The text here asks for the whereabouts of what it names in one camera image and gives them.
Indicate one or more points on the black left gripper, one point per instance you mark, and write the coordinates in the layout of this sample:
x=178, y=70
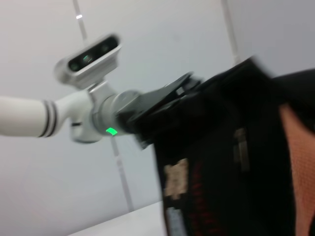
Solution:
x=145, y=110

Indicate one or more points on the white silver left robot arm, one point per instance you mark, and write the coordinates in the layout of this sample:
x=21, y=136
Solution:
x=24, y=115

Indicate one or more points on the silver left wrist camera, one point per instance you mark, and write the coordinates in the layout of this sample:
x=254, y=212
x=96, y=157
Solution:
x=91, y=59

